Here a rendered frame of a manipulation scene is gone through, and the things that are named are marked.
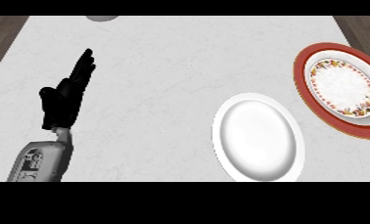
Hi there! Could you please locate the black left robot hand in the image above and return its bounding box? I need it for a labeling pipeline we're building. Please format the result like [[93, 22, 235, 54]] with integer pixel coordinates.
[[36, 48, 96, 131]]

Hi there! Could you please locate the plain white plate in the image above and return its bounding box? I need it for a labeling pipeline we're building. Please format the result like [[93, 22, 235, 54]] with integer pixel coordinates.
[[211, 92, 306, 183]]

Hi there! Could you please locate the white floral rimmed plate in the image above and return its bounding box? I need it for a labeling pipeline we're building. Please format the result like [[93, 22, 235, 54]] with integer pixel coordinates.
[[304, 50, 370, 127]]

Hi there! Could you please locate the grey round object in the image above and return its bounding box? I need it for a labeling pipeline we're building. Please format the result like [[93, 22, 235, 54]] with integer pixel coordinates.
[[85, 15, 119, 22]]

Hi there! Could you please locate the red round placemat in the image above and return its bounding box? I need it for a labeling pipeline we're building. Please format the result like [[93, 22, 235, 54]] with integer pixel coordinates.
[[291, 41, 370, 141]]

